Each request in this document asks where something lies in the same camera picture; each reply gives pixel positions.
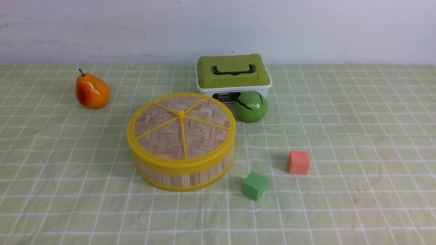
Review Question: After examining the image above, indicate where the yellow woven bamboo steamer lid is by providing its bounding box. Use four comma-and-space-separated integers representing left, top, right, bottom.
126, 93, 236, 175

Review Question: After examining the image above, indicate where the bamboo steamer base yellow rim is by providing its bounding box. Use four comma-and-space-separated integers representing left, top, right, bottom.
133, 143, 235, 192

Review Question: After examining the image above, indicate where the green round toy fruit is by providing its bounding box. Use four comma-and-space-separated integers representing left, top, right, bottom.
236, 91, 268, 123

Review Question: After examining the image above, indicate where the green lidded white storage box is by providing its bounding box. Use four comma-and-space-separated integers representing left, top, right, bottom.
195, 54, 272, 103

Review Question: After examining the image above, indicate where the green foam cube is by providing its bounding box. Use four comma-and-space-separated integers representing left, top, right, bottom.
242, 171, 268, 201

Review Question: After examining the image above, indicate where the red foam cube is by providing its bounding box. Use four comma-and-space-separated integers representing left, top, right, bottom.
287, 150, 310, 175

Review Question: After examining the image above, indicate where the orange plastic pear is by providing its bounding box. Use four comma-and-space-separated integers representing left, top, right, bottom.
75, 68, 110, 110

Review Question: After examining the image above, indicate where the green checkered tablecloth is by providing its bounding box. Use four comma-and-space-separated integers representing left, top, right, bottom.
0, 64, 436, 245

